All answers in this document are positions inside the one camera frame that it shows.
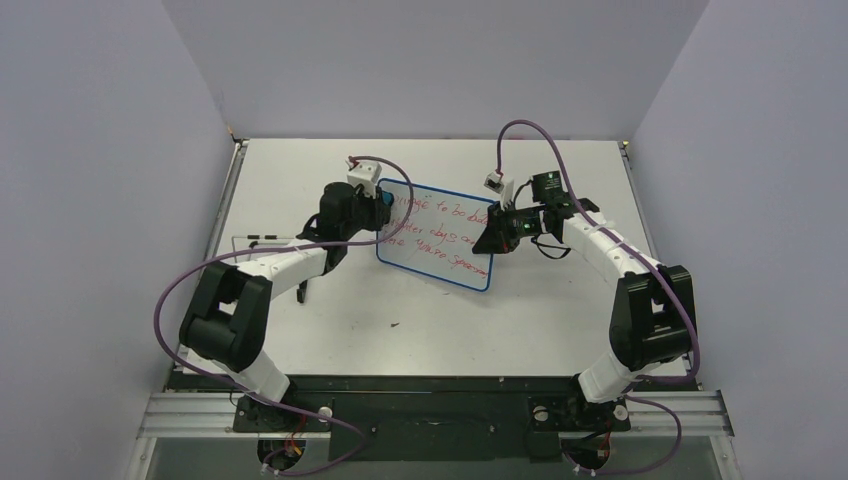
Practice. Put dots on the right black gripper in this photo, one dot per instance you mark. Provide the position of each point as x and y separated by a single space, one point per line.
502 229

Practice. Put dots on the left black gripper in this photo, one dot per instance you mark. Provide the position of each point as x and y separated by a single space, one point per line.
375 204

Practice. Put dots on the blue and black eraser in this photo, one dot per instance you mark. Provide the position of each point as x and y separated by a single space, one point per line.
385 201

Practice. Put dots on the blue framed whiteboard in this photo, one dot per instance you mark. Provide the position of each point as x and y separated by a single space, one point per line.
433 232

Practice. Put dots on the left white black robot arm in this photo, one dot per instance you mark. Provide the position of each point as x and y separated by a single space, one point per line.
227 318

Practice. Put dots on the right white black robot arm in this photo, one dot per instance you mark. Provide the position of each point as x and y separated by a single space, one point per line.
652 320

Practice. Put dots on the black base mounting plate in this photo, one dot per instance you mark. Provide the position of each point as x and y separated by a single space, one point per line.
430 419

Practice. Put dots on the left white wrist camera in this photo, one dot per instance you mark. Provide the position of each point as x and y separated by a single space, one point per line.
364 174

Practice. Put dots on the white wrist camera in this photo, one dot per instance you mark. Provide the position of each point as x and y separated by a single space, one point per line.
364 174
503 185

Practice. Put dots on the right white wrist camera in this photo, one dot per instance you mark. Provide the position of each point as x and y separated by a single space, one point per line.
503 185

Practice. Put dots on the wire whiteboard stand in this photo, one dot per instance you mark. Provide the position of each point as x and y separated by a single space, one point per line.
256 241

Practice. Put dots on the aluminium rail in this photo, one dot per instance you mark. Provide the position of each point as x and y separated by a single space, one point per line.
195 415

